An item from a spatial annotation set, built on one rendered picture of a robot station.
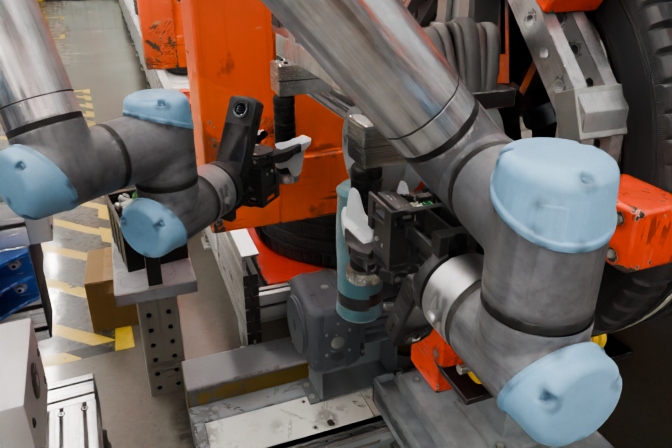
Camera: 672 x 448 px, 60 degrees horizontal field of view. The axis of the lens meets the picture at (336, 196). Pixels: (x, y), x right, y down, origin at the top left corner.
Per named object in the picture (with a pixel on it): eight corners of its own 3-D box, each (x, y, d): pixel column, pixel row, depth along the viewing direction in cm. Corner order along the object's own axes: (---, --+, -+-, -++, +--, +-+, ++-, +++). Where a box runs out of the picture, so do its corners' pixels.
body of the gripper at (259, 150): (242, 186, 96) (197, 215, 85) (238, 136, 92) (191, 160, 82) (283, 194, 93) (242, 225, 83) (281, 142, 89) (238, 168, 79)
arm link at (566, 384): (645, 339, 37) (619, 440, 40) (534, 257, 46) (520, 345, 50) (542, 368, 34) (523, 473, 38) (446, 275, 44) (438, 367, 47)
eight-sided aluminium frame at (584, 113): (575, 386, 79) (666, -54, 57) (534, 399, 77) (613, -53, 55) (396, 220, 125) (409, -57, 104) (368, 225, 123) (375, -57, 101)
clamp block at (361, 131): (436, 160, 66) (440, 114, 64) (363, 170, 63) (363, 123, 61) (415, 146, 71) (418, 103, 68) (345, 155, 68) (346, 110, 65)
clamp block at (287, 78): (332, 92, 95) (332, 59, 93) (278, 97, 92) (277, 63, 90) (322, 85, 100) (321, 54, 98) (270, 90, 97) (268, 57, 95)
